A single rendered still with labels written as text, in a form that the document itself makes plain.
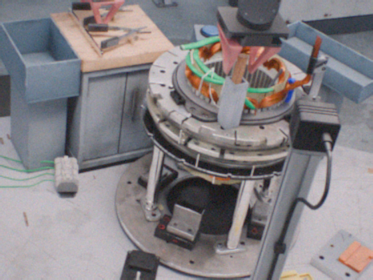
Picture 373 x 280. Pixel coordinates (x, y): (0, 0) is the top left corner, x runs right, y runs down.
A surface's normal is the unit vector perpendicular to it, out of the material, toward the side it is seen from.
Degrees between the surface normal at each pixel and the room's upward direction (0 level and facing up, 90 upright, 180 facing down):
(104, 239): 0
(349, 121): 0
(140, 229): 0
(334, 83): 90
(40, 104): 90
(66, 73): 90
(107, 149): 90
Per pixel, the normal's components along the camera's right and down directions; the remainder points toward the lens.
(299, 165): 0.01, 0.62
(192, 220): -0.37, 0.52
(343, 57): -0.69, 0.36
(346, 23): 0.43, 0.61
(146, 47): 0.15, -0.78
